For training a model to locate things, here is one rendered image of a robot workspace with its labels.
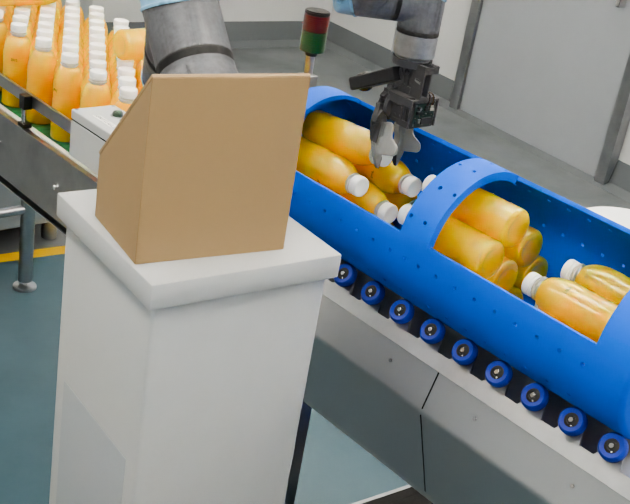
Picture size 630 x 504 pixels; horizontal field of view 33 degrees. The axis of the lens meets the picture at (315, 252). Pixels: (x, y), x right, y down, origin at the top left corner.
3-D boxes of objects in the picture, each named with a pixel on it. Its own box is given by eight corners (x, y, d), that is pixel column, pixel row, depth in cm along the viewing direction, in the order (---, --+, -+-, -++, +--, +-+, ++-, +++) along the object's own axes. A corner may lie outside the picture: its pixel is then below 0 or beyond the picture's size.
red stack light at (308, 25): (313, 34, 256) (316, 18, 255) (296, 27, 260) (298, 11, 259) (333, 33, 260) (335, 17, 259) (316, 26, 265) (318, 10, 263)
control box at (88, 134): (119, 191, 207) (124, 141, 202) (68, 155, 219) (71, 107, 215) (163, 184, 213) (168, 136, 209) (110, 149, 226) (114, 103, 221)
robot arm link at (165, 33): (156, 50, 152) (136, -33, 155) (152, 92, 164) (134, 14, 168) (238, 38, 155) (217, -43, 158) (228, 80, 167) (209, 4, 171)
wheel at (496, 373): (510, 357, 172) (514, 361, 174) (484, 359, 175) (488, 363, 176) (508, 384, 171) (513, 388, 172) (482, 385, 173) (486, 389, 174)
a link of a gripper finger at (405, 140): (411, 174, 197) (415, 128, 192) (389, 163, 201) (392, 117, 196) (423, 169, 199) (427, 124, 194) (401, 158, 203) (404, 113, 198)
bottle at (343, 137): (320, 146, 215) (384, 175, 203) (296, 139, 210) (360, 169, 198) (333, 113, 214) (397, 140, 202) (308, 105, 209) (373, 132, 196)
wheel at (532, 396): (546, 380, 168) (550, 384, 169) (519, 381, 170) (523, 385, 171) (545, 408, 166) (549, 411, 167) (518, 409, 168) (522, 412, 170)
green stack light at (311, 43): (310, 54, 258) (313, 34, 256) (293, 47, 262) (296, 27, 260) (329, 53, 263) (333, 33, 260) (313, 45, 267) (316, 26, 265)
